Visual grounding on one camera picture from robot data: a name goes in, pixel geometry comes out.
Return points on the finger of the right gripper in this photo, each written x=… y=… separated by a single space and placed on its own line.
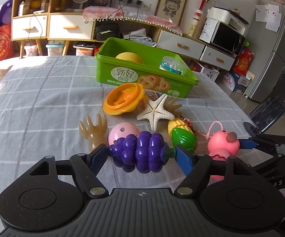
x=247 y=144

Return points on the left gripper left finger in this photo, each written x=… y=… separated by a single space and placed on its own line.
x=85 y=169

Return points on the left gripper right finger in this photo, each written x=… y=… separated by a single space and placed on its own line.
x=196 y=170

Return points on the pink pig toy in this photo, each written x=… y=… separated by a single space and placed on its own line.
x=221 y=144

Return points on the tan rubber hand toy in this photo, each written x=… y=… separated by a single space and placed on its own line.
x=95 y=134
x=172 y=106

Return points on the yellow green toy corn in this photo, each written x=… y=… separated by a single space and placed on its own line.
x=181 y=134

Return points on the purple toy grapes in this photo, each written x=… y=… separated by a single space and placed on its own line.
x=145 y=152

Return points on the clear cotton swab jar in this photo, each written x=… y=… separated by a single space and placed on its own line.
x=173 y=65

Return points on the small orange toy figure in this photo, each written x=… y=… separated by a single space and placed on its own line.
x=187 y=122

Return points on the pink toy ball half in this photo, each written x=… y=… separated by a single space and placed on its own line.
x=122 y=130

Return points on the white starfish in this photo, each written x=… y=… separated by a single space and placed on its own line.
x=155 y=111

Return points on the white toy crate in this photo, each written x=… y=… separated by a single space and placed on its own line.
x=209 y=71

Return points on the orange toy lid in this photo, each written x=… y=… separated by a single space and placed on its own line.
x=123 y=99

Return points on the grey checked tablecloth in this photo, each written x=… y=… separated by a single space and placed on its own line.
x=42 y=100

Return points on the pink card box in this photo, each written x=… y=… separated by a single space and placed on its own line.
x=151 y=94

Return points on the black microwave oven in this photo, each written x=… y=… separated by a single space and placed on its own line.
x=222 y=36

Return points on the green plastic cookie bin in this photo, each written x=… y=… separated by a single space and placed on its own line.
x=113 y=71

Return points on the silver refrigerator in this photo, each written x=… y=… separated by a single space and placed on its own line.
x=267 y=41

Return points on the black printer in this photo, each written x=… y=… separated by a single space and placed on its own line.
x=107 y=30

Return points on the wooden tv cabinet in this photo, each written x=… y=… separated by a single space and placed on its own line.
x=75 y=27

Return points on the red paper bag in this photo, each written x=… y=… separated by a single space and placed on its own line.
x=6 y=46

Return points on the pink lace cloth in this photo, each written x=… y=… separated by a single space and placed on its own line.
x=108 y=13

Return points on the framed cartoon girl picture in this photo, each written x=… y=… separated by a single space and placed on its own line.
x=171 y=10

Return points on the wooden shelf unit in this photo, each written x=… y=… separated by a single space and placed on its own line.
x=30 y=22

